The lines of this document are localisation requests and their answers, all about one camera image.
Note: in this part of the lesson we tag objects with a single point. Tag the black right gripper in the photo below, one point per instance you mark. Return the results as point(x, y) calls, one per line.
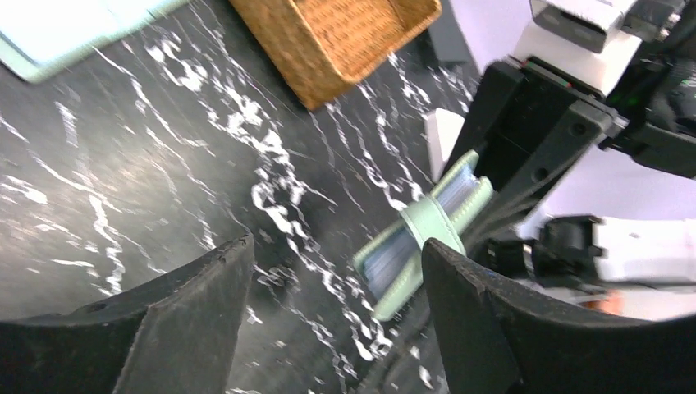
point(528, 129)

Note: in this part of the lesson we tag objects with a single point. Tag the mint green card holder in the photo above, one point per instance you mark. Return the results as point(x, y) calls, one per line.
point(391, 262)

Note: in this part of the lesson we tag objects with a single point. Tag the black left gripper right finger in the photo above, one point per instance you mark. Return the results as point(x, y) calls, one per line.
point(498, 336)

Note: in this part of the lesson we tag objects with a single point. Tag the white rectangular box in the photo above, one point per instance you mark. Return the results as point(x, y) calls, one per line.
point(442, 128)

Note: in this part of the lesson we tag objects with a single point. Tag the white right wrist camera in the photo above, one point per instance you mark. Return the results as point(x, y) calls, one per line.
point(583, 38)

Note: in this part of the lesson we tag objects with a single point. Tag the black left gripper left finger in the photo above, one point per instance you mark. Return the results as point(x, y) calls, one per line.
point(174, 334)

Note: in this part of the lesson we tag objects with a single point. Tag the open mint card holder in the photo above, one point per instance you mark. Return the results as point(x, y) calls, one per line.
point(42, 38)

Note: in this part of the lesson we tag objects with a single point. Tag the wicker divided tray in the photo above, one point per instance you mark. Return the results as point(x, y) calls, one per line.
point(324, 48)

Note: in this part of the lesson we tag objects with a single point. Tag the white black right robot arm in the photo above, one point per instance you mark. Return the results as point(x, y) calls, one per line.
point(647, 217)

